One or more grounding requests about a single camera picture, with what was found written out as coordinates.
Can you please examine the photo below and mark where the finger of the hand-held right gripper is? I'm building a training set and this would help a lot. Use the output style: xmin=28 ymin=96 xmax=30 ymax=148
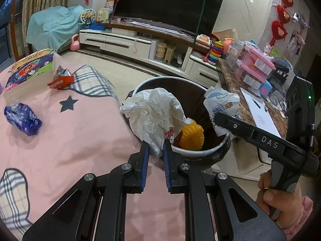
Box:
xmin=214 ymin=112 xmax=289 ymax=157

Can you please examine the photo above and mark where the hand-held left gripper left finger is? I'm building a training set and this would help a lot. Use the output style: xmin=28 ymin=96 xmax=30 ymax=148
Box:
xmin=22 ymin=142 xmax=151 ymax=241

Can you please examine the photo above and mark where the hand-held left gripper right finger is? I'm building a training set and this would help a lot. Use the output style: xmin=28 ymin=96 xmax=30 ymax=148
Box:
xmin=163 ymin=139 xmax=287 ymax=241

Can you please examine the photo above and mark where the white bin with black liner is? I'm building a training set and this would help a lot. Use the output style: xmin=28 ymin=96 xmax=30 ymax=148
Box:
xmin=125 ymin=77 xmax=231 ymax=171

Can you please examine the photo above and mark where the white packet with blue print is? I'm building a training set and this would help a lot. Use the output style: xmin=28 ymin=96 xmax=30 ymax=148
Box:
xmin=203 ymin=87 xmax=241 ymax=136

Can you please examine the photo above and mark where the person's right hand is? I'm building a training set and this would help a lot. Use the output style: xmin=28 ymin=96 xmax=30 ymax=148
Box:
xmin=256 ymin=169 xmax=305 ymax=223

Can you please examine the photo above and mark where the white paper sheet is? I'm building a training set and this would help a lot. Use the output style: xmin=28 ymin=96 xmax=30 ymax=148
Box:
xmin=239 ymin=87 xmax=282 ymax=138

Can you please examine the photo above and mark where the blue box with pink heart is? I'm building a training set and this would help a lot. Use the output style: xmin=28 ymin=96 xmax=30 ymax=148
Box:
xmin=258 ymin=80 xmax=273 ymax=98

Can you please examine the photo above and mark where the brown marble side table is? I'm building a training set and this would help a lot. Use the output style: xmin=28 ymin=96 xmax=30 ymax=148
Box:
xmin=216 ymin=58 xmax=289 ymax=141

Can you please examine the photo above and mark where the dark storage box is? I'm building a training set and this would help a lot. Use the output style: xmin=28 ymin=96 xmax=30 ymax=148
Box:
xmin=269 ymin=65 xmax=293 ymax=91

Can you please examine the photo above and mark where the pink clear storage box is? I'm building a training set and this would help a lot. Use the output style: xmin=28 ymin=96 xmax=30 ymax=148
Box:
xmin=242 ymin=46 xmax=276 ymax=74
xmin=236 ymin=60 xmax=266 ymax=89

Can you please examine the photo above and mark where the clear plastic box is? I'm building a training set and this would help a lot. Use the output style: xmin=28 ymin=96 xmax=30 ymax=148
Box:
xmin=226 ymin=40 xmax=247 ymax=66

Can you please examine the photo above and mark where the rainbow stacking rings toy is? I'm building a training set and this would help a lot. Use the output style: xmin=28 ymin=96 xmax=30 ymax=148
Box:
xmin=209 ymin=40 xmax=223 ymax=62

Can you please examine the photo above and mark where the toy food tray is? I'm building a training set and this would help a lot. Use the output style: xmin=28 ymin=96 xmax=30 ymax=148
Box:
xmin=197 ymin=34 xmax=211 ymax=46

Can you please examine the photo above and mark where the small wooden toy rack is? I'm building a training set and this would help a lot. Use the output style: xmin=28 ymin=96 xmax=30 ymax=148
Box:
xmin=164 ymin=46 xmax=176 ymax=64

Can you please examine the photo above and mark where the stack of pastel bowls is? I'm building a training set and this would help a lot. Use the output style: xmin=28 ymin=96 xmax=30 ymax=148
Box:
xmin=157 ymin=43 xmax=167 ymax=61

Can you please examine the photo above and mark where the orange snack wrapper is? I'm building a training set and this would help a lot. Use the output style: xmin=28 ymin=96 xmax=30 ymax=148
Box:
xmin=47 ymin=65 xmax=75 ymax=90

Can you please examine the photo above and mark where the white television cabinet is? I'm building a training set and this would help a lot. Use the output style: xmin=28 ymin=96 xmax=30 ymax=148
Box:
xmin=79 ymin=20 xmax=221 ymax=82

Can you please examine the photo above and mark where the blue foil wrapper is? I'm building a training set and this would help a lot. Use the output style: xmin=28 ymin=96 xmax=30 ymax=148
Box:
xmin=4 ymin=102 xmax=43 ymax=136

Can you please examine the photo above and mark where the pink kettlebell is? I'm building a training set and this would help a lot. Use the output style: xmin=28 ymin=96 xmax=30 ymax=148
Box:
xmin=70 ymin=34 xmax=81 ymax=51

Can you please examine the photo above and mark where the colourful cardboard box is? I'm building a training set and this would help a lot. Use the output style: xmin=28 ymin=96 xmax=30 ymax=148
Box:
xmin=2 ymin=48 xmax=55 ymax=101

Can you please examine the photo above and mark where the black television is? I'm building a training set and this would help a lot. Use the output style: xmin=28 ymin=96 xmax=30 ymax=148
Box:
xmin=113 ymin=0 xmax=227 ymax=34

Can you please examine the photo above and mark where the pastel toy play house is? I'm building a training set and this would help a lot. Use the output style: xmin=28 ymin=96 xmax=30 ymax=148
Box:
xmin=97 ymin=0 xmax=114 ymax=22

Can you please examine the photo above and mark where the ferris wheel toy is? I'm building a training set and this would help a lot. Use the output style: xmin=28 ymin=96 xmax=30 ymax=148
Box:
xmin=80 ymin=8 xmax=97 ymax=28

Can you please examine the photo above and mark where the teal cover cloth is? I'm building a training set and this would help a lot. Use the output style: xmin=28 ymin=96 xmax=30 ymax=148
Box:
xmin=26 ymin=5 xmax=87 ymax=53

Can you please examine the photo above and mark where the glass balcony door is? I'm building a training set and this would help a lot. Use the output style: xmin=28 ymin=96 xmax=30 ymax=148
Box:
xmin=0 ymin=0 xmax=25 ymax=66

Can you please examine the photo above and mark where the white security camera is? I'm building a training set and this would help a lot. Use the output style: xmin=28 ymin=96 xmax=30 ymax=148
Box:
xmin=291 ymin=12 xmax=308 ymax=27

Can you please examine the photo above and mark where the green cord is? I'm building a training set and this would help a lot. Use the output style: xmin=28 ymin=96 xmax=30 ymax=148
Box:
xmin=196 ymin=0 xmax=209 ymax=46

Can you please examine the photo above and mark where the pink cord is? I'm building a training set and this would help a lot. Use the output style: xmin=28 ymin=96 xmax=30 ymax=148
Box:
xmin=112 ymin=0 xmax=128 ymax=26

